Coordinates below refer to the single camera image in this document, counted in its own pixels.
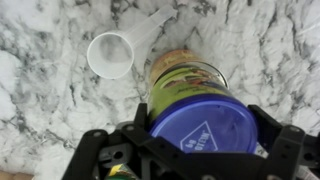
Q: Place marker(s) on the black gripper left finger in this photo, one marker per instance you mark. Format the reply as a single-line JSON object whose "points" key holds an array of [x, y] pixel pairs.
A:
{"points": [[100, 143]]}

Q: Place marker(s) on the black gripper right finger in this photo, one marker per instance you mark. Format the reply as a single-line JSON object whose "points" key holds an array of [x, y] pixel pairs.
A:
{"points": [[286, 143]]}

